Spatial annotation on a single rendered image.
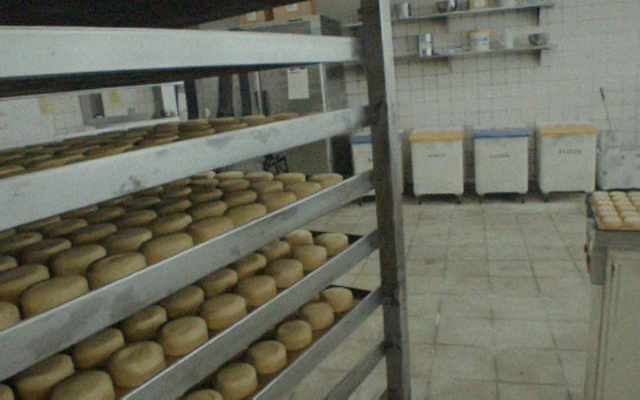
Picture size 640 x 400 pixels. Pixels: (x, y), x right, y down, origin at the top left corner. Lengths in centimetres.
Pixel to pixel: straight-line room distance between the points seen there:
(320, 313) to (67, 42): 48
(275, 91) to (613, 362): 417
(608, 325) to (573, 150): 363
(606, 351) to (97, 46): 161
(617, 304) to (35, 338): 153
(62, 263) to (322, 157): 465
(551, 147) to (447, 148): 101
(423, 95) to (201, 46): 533
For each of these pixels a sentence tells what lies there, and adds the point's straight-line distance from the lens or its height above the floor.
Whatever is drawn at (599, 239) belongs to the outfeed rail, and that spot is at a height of 86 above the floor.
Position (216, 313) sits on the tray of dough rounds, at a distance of 52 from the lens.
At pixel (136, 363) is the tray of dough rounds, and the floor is 115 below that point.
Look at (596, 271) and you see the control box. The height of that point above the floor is 75.
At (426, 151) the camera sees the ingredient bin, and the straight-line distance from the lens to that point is 511.
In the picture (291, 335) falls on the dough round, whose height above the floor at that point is 106.
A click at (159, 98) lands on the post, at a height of 137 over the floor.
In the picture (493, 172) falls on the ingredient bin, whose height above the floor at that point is 34.
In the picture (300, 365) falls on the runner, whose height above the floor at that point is 106.
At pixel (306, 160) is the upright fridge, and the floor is 58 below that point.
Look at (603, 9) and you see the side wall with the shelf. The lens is 589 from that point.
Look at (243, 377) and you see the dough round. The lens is 58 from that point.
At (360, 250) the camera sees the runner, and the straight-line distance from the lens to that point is 67.
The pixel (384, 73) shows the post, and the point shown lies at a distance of 67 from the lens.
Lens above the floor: 137
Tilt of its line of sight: 13 degrees down
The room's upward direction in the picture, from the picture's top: 5 degrees counter-clockwise
